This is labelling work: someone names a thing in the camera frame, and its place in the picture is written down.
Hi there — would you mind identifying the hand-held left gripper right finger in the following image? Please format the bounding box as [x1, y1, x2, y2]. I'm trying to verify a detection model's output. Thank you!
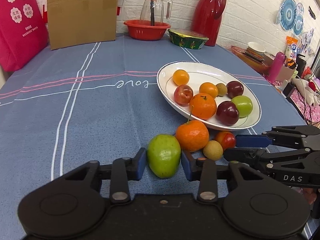
[181, 151, 269, 204]

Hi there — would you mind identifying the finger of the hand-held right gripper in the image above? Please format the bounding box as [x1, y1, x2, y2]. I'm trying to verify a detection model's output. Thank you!
[224, 148, 312, 173]
[236, 125, 320, 151]

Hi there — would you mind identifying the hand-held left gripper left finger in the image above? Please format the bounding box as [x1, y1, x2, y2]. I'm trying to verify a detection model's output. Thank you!
[60, 147, 147, 204]

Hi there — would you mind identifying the red and yellow plum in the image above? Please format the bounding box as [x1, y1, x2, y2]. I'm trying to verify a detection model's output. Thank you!
[214, 131, 236, 152]

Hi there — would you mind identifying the green mango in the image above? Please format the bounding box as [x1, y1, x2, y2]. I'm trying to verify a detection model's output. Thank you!
[147, 134, 181, 179]

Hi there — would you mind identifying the tan longan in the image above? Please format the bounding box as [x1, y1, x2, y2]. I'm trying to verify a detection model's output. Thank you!
[215, 83, 227, 97]
[203, 140, 223, 161]

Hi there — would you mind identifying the orange tangerine with stem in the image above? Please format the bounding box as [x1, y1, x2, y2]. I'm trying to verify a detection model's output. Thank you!
[175, 106, 210, 152]

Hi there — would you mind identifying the dark red plum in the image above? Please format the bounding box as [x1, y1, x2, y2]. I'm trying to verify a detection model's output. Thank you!
[226, 81, 244, 99]
[216, 101, 240, 126]

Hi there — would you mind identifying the green apple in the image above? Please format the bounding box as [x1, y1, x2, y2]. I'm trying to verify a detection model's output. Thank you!
[230, 95, 253, 118]

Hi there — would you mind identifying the large orange tangerine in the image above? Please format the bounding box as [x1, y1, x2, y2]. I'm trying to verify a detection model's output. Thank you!
[189, 93, 217, 120]

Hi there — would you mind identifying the small orange tangerine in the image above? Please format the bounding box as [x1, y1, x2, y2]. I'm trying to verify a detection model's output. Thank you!
[199, 82, 219, 99]

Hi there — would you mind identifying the bright red plum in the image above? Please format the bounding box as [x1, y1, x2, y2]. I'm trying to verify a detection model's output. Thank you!
[174, 84, 194, 105]

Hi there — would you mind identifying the white plate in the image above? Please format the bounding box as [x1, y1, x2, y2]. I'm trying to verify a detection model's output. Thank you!
[156, 61, 262, 131]

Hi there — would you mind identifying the yellow orange citrus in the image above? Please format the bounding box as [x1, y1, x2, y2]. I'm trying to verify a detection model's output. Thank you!
[173, 69, 190, 86]

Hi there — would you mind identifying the person's right hand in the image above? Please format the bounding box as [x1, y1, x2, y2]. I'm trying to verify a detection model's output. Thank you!
[300, 187, 320, 205]

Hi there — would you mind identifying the blue plaid tablecloth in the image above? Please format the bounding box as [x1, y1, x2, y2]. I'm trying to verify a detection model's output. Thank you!
[0, 32, 320, 240]

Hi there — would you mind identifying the black charger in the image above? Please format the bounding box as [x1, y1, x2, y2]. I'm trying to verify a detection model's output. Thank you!
[284, 81, 297, 98]

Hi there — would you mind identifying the white cloth bundle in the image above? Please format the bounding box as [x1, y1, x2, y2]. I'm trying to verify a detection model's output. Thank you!
[292, 77, 320, 106]

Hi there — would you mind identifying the small cardboard box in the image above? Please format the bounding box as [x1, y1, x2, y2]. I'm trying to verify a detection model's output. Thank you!
[265, 55, 296, 83]

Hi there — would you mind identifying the red tray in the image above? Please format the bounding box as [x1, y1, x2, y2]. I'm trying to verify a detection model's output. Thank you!
[230, 45, 272, 74]

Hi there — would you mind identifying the pink bottle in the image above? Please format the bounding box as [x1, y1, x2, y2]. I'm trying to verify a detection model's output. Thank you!
[268, 52, 287, 82]

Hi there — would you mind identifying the white paper cup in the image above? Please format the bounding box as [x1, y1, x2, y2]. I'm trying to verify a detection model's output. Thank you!
[247, 42, 266, 55]

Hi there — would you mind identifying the orange snack packet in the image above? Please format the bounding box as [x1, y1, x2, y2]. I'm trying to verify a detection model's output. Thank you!
[286, 36, 299, 60]

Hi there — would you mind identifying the green patterned bowl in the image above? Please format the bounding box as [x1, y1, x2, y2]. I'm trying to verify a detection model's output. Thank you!
[168, 28, 209, 50]

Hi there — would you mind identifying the medium blue paper fan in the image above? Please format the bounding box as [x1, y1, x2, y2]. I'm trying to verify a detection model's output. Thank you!
[293, 14, 304, 36]

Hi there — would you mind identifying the red plastic basket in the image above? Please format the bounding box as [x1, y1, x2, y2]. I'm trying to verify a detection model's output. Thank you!
[123, 19, 171, 41]

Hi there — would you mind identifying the red thermos jug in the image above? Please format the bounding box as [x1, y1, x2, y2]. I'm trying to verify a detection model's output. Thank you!
[190, 0, 227, 47]

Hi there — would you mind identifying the large blue paper fan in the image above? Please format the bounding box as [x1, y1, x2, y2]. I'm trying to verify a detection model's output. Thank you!
[279, 0, 297, 30]

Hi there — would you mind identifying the black stirrer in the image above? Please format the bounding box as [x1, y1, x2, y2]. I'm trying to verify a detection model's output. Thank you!
[149, 0, 155, 26]

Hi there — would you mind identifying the glass pitcher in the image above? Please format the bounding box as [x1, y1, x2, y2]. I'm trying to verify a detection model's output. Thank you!
[139, 0, 173, 27]

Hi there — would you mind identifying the brown cardboard box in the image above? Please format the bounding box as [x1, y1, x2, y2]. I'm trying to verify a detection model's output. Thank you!
[47, 0, 119, 50]

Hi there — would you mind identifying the pink tote bag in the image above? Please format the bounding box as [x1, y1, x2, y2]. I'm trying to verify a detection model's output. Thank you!
[0, 0, 49, 72]

